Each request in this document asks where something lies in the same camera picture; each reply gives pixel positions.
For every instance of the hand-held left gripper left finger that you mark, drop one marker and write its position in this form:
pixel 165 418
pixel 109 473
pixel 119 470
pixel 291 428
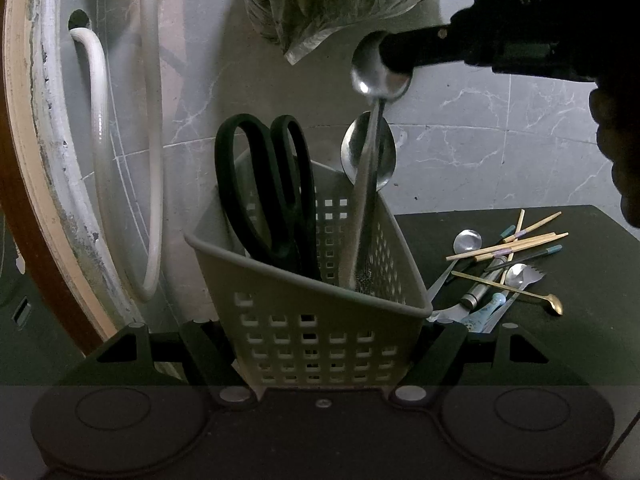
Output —
pixel 200 345

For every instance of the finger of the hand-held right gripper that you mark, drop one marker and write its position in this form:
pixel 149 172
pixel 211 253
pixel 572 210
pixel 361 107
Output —
pixel 420 47

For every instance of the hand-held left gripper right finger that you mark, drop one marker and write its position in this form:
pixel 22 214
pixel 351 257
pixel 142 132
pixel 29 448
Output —
pixel 445 347

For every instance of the light blue patterned utensil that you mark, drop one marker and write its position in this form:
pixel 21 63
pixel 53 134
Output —
pixel 487 310

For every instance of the small silver spoon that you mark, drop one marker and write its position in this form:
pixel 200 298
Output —
pixel 515 274

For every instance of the white perforated utensil basket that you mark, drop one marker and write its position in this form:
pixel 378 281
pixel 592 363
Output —
pixel 310 340

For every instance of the silver fork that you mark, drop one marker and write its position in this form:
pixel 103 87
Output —
pixel 536 276

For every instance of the gold spoon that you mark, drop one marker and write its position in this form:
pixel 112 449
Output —
pixel 554 305

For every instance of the dark teal-tipped chopstick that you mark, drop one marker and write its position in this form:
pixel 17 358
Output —
pixel 552 250
pixel 507 234

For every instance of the wooden chopstick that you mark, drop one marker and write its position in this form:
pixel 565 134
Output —
pixel 530 245
pixel 520 220
pixel 540 239
pixel 545 221

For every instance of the black scissors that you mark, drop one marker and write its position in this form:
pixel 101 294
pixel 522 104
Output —
pixel 302 250

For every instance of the person's right hand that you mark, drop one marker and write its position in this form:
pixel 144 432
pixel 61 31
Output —
pixel 625 150

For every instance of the grey green cabinet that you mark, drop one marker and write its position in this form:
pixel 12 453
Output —
pixel 30 350

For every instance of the wooden door frame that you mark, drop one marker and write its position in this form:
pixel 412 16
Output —
pixel 35 185

